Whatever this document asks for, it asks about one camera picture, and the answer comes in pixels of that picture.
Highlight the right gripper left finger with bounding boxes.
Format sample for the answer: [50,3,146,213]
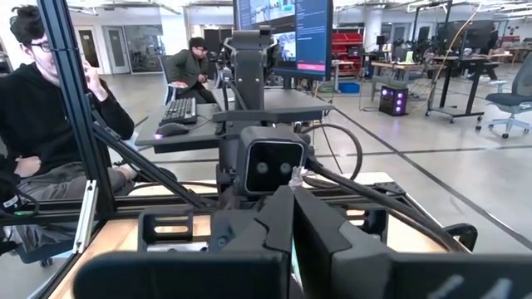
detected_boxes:
[73,186,294,299]

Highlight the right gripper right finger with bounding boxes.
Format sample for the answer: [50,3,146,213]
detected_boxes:
[293,186,532,299]

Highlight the grey computer desk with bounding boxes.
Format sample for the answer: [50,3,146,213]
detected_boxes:
[135,88,336,154]

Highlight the black computer mouse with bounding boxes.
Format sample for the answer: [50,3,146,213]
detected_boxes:
[155,121,191,139]

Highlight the black keyboard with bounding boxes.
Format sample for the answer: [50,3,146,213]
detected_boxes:
[159,96,199,127]

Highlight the person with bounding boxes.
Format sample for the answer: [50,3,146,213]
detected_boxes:
[0,3,178,208]
[167,36,218,105]

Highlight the blue plastic bin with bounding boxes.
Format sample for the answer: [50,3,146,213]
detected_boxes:
[338,81,361,95]

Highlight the computer monitor blue screen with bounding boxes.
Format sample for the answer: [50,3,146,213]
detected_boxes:
[232,0,334,82]

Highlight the red storage rack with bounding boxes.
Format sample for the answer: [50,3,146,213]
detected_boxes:
[331,32,365,76]

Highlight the black computer tower purple lights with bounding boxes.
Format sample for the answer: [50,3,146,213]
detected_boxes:
[378,85,410,117]

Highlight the dark office chair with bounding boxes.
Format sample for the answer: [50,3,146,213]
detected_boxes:
[0,226,76,267]

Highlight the grey office chair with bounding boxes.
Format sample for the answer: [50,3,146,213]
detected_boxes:
[475,53,532,140]

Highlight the black standing desk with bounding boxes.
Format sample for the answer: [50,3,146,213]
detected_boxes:
[426,56,500,125]

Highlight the black left camera cable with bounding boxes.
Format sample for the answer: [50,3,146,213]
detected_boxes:
[297,122,473,255]

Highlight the silver aluminium bracket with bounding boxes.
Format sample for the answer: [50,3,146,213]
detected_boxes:
[72,179,100,255]

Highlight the black aluminium rig frame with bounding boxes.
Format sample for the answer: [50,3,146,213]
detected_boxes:
[0,0,419,299]

